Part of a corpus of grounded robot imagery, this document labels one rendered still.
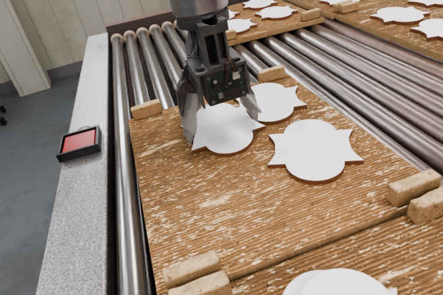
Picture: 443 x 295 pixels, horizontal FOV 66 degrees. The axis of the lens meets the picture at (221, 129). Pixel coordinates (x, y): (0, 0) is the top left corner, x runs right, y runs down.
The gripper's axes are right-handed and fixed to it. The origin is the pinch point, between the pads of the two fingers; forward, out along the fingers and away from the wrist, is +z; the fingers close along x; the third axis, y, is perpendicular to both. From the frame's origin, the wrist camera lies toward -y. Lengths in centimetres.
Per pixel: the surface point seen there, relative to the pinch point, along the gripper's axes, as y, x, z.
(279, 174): 14.6, 3.4, 0.7
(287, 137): 8.3, 7.9, 0.0
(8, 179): -164, -113, 96
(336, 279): 32.8, 0.3, -3.1
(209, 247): 22.0, -8.9, 0.4
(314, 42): -32.1, 36.9, 4.4
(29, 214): -120, -93, 95
